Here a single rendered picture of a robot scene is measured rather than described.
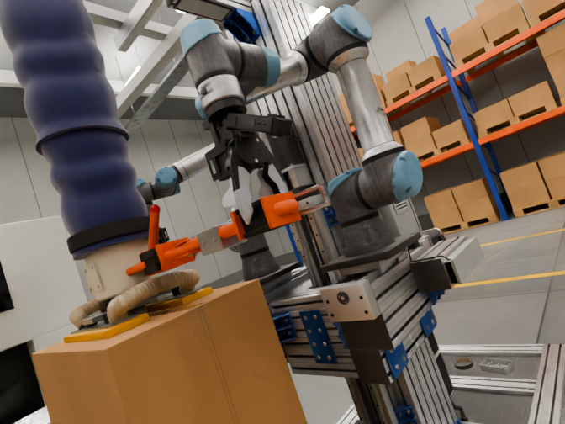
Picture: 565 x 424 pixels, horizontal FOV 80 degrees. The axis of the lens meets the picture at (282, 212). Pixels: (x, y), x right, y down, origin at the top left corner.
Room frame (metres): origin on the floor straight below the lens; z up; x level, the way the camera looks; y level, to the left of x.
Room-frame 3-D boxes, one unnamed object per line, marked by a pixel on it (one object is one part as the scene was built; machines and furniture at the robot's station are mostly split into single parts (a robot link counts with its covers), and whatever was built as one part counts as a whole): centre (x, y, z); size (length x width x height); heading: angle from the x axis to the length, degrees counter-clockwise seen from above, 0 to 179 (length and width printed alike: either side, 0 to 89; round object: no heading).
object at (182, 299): (1.03, 0.42, 1.10); 0.34 x 0.10 x 0.05; 49
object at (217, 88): (0.58, 0.04, 1.43); 0.08 x 0.08 x 0.05
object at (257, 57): (0.66, -0.03, 1.50); 0.11 x 0.11 x 0.08; 44
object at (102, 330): (0.88, 0.54, 1.10); 0.34 x 0.10 x 0.05; 49
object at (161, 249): (0.79, 0.29, 1.20); 0.10 x 0.08 x 0.06; 139
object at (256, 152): (0.58, 0.04, 1.34); 0.09 x 0.08 x 0.12; 50
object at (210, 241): (0.65, 0.13, 1.20); 0.07 x 0.07 x 0.04; 49
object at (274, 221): (0.56, 0.03, 1.20); 0.08 x 0.07 x 0.05; 49
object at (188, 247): (0.92, 0.25, 1.20); 0.93 x 0.30 x 0.04; 49
